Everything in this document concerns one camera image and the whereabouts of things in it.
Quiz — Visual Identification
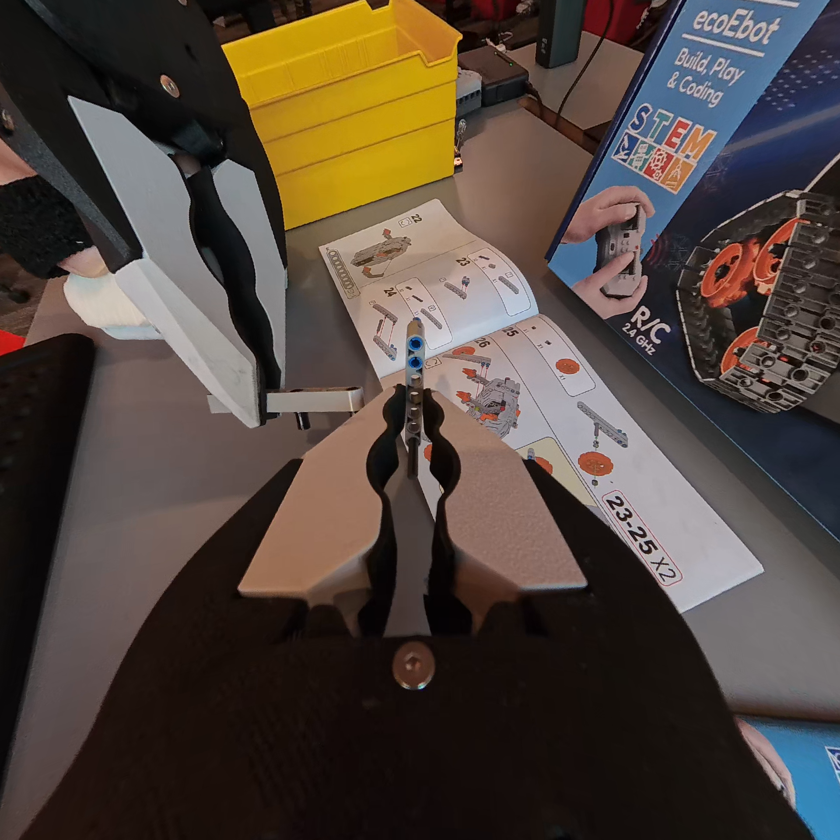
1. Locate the black perforated pad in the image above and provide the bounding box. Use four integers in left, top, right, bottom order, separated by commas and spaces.
0, 333, 98, 756

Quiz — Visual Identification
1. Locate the yellow plastic bin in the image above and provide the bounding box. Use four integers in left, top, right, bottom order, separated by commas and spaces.
261, 117, 458, 178
222, 0, 462, 142
270, 152, 458, 232

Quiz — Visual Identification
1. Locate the grey beam with blue pins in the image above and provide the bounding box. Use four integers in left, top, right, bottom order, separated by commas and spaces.
403, 318, 429, 480

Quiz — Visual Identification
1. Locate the black power adapter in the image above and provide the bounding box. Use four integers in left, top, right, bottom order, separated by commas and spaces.
457, 47, 530, 106

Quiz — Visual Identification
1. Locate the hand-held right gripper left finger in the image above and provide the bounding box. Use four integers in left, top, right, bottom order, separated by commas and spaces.
238, 386, 406, 636

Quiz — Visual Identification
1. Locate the dark green upright object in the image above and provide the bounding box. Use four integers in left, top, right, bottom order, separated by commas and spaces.
535, 0, 587, 70

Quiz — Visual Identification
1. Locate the large blue toy robot box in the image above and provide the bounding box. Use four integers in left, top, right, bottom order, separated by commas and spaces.
545, 0, 840, 546

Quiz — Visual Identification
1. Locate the open instruction manual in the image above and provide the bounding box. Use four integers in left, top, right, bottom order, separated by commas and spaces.
319, 199, 765, 614

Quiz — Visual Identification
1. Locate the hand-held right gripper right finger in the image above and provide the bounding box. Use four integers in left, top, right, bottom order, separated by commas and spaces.
423, 387, 587, 636

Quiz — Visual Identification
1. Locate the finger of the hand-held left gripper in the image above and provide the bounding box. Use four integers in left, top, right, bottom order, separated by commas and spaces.
190, 157, 288, 421
68, 96, 265, 429

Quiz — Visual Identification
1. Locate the person's left hand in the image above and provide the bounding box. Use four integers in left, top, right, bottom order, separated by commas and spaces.
0, 134, 112, 281

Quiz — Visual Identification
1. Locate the small blue booklet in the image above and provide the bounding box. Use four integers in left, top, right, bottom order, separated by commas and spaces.
734, 715, 840, 840

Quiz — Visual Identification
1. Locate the light grey angled connector piece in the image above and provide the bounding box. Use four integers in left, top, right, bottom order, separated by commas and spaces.
209, 386, 366, 431

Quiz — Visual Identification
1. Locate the black cable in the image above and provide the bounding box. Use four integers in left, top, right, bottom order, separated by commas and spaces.
556, 0, 631, 142

